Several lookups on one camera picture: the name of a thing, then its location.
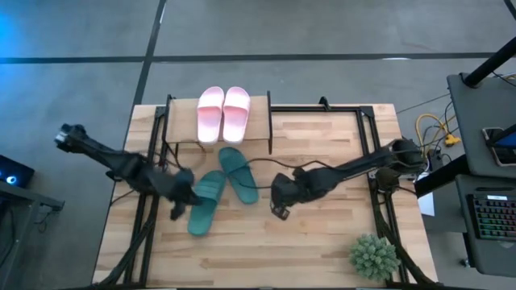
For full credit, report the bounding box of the pink foam slide sandal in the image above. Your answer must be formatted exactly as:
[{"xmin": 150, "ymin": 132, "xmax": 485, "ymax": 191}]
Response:
[
  {"xmin": 196, "ymin": 85, "xmax": 225, "ymax": 145},
  {"xmin": 222, "ymin": 86, "xmax": 252, "ymax": 145}
]

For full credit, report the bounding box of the black metal table frame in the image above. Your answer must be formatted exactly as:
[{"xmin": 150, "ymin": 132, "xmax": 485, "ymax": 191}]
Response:
[{"xmin": 92, "ymin": 95, "xmax": 440, "ymax": 289}]

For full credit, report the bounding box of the grey desk with phone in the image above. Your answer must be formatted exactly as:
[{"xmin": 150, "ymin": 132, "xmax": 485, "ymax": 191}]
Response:
[{"xmin": 446, "ymin": 72, "xmax": 516, "ymax": 179}]

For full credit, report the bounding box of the dark green slide sandal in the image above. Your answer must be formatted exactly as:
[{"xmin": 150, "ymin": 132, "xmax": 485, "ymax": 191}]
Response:
[
  {"xmin": 187, "ymin": 169, "xmax": 227, "ymax": 237},
  {"xmin": 218, "ymin": 147, "xmax": 260, "ymax": 205}
]

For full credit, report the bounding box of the backlit computer keyboard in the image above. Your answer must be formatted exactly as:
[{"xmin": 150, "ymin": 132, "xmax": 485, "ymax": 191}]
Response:
[{"xmin": 467, "ymin": 194, "xmax": 516, "ymax": 242}]

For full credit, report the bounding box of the black metal post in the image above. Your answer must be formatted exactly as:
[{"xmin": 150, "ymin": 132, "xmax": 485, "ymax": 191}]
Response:
[{"xmin": 462, "ymin": 36, "xmax": 516, "ymax": 88}]

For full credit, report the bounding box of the small green artificial plant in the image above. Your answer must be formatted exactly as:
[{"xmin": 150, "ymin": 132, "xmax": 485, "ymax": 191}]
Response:
[{"xmin": 348, "ymin": 233, "xmax": 402, "ymax": 282}]

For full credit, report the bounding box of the grey desk with keyboard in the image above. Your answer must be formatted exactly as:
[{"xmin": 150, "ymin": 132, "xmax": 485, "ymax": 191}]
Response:
[{"xmin": 455, "ymin": 175, "xmax": 516, "ymax": 279}]

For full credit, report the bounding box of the wooden shelf with black frame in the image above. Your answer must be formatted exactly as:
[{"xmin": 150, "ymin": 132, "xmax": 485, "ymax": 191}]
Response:
[{"xmin": 160, "ymin": 90, "xmax": 274, "ymax": 156}]

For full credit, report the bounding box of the grey metal stand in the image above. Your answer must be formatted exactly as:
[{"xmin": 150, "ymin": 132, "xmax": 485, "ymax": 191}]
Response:
[{"xmin": 0, "ymin": 180, "xmax": 65, "ymax": 290}]

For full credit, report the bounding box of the black camera cable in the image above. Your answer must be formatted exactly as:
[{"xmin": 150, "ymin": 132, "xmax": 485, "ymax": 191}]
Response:
[{"xmin": 237, "ymin": 155, "xmax": 336, "ymax": 190}]

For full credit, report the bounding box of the white paper sheet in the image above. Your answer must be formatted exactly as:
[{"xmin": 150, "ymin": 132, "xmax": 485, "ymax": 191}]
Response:
[{"xmin": 417, "ymin": 171, "xmax": 436, "ymax": 218}]

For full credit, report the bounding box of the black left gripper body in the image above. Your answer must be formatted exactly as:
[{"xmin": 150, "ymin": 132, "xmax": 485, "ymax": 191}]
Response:
[{"xmin": 162, "ymin": 168, "xmax": 203, "ymax": 207}]

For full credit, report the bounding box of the yellow extension cable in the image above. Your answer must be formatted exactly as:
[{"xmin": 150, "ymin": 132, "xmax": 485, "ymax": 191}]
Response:
[{"xmin": 415, "ymin": 113, "xmax": 462, "ymax": 148}]

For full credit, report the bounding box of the black device with blue light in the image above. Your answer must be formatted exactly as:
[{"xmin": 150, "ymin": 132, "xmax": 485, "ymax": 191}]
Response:
[{"xmin": 0, "ymin": 155, "xmax": 35, "ymax": 189}]

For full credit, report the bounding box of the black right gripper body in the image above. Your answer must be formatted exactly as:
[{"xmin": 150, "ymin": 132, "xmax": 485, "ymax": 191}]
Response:
[{"xmin": 270, "ymin": 172, "xmax": 302, "ymax": 207}]

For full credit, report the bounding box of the smartphone in beige case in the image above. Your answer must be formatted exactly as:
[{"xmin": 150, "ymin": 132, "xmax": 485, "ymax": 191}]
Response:
[{"xmin": 482, "ymin": 126, "xmax": 516, "ymax": 168}]

